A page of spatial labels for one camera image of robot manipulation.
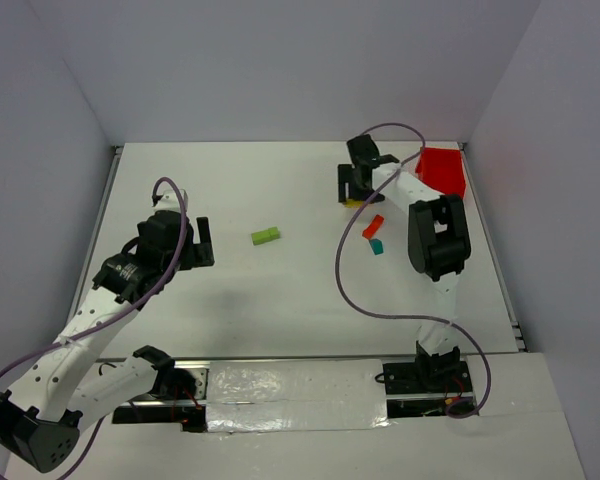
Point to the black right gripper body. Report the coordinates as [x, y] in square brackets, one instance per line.
[353, 176]

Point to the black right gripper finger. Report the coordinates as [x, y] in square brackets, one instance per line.
[364, 190]
[346, 189]

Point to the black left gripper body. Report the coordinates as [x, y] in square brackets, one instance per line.
[196, 251]

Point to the yellow long wood block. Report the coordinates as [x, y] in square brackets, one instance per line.
[351, 203]

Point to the green wood cube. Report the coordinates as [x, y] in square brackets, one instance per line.
[260, 237]
[273, 233]

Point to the red plastic bin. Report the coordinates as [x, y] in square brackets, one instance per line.
[442, 170]

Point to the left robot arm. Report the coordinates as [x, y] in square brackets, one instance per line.
[43, 413]

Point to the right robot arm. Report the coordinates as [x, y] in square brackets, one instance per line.
[432, 198]

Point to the orange arch wood block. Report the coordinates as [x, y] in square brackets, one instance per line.
[370, 231]

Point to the teal wedge wood block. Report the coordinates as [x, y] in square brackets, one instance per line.
[376, 246]

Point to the silver tape sheet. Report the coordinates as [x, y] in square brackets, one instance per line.
[263, 397]

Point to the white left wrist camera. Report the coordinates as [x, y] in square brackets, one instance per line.
[174, 201]

